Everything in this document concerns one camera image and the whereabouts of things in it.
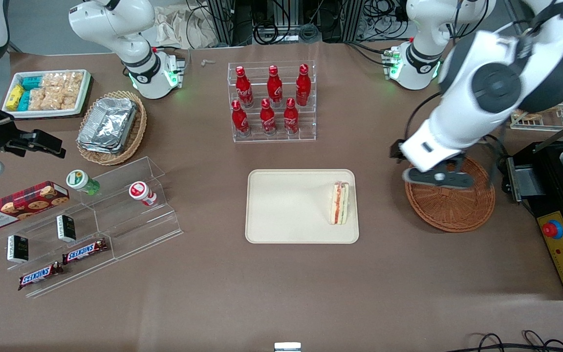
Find triangle sandwich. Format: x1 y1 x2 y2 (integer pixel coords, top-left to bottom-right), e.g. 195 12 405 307
329 181 350 226

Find white snack tray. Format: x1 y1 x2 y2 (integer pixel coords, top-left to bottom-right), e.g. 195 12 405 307
2 69 91 119

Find round brown wicker basket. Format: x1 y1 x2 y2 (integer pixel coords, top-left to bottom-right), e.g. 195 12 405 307
405 154 496 233

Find oval light wicker basket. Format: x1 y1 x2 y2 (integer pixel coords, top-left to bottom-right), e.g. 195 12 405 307
76 90 148 166

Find beige rectangular tray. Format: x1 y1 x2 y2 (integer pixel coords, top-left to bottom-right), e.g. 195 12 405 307
245 169 360 244

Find yellow snack pack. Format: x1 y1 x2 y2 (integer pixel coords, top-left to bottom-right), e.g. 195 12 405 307
6 85 25 111

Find green drink bottle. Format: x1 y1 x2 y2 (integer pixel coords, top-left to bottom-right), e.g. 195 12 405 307
65 169 101 196

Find red tartan cookie box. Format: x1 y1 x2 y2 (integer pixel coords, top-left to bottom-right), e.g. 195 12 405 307
0 180 71 232

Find stacked aluminium foil trays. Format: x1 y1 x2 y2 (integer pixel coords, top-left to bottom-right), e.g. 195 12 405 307
77 97 138 155

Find small black box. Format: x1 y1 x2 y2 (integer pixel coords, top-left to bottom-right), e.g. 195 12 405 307
6 235 30 264
56 214 77 243

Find clear acrylic bottle rack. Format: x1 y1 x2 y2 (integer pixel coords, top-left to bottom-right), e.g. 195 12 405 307
227 60 317 143

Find clear acrylic stepped shelf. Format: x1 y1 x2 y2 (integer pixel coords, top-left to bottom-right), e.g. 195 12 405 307
87 156 184 261
0 195 119 299

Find red capped drink bottle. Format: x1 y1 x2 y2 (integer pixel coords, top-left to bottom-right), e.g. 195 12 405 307
129 181 158 207

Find red cola bottle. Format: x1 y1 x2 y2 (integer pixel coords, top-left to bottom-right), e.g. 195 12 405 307
295 64 312 107
231 100 251 138
260 98 277 136
266 65 284 108
283 97 300 135
235 66 254 109

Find Snickers chocolate bar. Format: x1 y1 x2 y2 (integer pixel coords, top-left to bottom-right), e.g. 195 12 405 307
62 238 109 265
17 261 65 291

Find black machine with yellow panel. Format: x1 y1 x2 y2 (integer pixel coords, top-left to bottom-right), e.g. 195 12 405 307
505 138 563 300

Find red emergency stop button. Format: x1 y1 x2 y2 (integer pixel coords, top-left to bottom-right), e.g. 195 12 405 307
542 220 563 240

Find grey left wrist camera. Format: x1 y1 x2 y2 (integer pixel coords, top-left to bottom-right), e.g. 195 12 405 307
402 164 475 190

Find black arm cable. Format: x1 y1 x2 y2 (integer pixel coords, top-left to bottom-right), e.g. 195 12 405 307
405 89 444 143

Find black machine cable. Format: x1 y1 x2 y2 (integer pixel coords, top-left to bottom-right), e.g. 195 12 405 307
477 133 513 186

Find black base cables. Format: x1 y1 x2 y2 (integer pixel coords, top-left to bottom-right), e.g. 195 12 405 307
344 41 390 67

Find aluminium frame profile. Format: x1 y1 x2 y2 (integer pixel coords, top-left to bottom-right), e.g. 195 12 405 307
207 0 237 47

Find black floor cables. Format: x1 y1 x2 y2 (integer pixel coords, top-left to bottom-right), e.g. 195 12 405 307
457 330 563 352

